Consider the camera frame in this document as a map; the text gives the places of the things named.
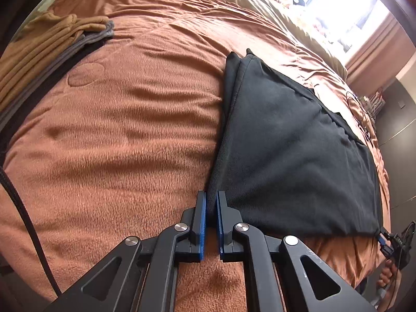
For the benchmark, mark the pile of plush toys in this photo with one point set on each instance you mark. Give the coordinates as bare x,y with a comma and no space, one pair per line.
325,29

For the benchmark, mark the stack of folded clothes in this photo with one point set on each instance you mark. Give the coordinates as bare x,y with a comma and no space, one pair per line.
39,55

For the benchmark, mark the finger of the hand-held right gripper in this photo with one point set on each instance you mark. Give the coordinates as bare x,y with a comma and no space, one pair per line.
386,242

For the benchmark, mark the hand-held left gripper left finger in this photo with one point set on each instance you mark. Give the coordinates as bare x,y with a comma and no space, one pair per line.
202,230

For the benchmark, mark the window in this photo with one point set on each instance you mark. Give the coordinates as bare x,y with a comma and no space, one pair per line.
341,6

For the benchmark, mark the brown blanket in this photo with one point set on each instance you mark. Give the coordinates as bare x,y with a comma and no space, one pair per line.
113,136

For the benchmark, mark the black long-sleeve shirt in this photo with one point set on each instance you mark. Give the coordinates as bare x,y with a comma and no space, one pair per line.
286,156

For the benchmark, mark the pink curtain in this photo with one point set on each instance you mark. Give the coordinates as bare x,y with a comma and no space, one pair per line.
380,52

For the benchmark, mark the person's right hand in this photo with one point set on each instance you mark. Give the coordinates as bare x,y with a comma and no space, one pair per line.
388,276

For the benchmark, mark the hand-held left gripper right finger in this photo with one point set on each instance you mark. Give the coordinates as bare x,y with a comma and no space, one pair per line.
221,230

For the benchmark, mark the grey wardrobe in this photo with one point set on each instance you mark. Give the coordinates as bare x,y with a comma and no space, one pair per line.
399,136

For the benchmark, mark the beige duvet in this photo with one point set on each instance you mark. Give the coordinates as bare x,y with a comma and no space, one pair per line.
260,3

